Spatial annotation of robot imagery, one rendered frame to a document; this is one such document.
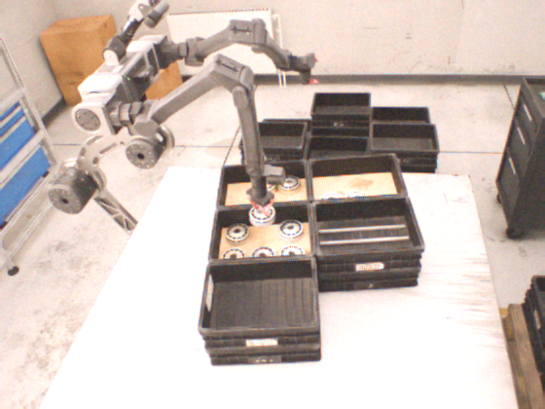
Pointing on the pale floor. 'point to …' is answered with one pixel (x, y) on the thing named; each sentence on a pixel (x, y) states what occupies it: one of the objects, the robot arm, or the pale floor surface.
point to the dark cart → (525, 163)
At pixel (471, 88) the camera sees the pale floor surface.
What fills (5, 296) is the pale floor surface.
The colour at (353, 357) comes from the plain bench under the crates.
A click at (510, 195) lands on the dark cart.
